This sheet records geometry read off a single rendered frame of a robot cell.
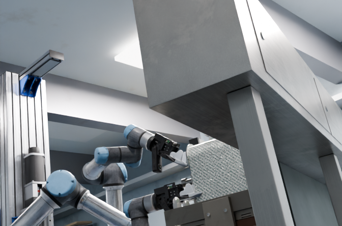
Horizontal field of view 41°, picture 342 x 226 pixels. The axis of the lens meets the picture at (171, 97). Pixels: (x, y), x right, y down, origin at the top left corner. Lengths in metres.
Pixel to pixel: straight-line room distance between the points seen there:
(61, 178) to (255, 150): 1.19
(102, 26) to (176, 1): 3.16
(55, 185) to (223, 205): 0.76
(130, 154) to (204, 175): 0.42
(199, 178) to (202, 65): 0.94
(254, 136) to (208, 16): 0.28
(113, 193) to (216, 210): 0.99
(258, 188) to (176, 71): 0.31
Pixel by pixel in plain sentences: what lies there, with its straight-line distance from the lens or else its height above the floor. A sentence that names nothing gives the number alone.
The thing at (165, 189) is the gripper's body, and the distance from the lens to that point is 1.90.
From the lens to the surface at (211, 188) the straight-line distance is 1.84.
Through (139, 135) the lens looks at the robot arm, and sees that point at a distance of 2.07.
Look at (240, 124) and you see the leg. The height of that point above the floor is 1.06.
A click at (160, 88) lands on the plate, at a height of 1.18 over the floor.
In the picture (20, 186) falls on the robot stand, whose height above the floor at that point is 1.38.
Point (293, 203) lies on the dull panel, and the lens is 1.80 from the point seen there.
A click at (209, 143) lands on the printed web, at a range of 1.89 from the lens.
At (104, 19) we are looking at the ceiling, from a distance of 4.14.
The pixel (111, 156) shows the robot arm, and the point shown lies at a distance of 2.09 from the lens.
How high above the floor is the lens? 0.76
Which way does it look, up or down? 23 degrees up
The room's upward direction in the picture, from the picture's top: 10 degrees counter-clockwise
